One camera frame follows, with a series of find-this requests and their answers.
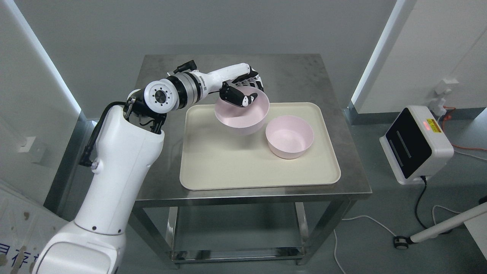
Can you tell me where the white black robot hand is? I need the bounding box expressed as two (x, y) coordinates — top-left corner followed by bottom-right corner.
(201, 63), (264, 108)

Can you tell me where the pink bowl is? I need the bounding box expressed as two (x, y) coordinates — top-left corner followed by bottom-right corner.
(215, 86), (270, 135)
(266, 116), (314, 159)

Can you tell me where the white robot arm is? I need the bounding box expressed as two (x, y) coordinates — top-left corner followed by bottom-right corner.
(32, 60), (208, 274)

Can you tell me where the stainless steel table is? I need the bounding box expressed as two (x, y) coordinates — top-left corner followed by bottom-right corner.
(129, 54), (372, 269)

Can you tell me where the beige plastic tray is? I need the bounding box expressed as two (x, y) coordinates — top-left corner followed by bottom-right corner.
(180, 102), (341, 191)

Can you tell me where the white black box device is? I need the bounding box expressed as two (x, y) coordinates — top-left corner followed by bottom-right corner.
(379, 105), (454, 185)

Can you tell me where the white stand leg with caster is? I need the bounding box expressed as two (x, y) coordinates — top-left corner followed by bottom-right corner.
(393, 202), (487, 250)

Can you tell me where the white signboard with blue text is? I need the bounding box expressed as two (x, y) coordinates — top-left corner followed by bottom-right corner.
(0, 182), (68, 274)

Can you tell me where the white floor cable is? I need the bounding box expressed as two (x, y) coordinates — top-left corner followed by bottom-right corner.
(333, 205), (463, 274)

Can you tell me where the white wall socket with plug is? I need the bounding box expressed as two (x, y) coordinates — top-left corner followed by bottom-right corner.
(428, 78), (459, 118)

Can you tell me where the black power cable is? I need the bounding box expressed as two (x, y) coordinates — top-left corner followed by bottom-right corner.
(414, 176), (453, 234)

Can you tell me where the white wall switch box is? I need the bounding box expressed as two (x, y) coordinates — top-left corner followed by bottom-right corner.
(18, 136), (46, 164)

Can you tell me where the orange cable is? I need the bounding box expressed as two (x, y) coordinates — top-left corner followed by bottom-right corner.
(438, 107), (487, 151)

